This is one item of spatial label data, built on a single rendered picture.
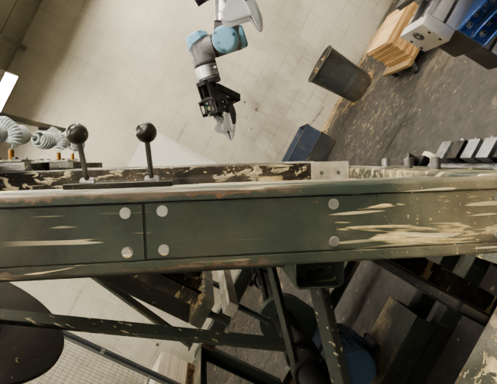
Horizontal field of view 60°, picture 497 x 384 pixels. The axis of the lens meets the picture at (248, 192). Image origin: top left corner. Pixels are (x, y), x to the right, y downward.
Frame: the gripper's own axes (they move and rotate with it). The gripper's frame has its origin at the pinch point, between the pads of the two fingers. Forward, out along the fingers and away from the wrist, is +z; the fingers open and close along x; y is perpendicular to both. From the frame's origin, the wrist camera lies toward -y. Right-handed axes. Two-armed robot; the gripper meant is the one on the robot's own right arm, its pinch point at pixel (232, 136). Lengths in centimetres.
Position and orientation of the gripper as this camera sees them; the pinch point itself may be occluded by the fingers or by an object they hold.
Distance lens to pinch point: 147.3
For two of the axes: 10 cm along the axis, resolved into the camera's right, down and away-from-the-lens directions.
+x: 7.4, -1.5, -6.6
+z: 3.0, 9.5, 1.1
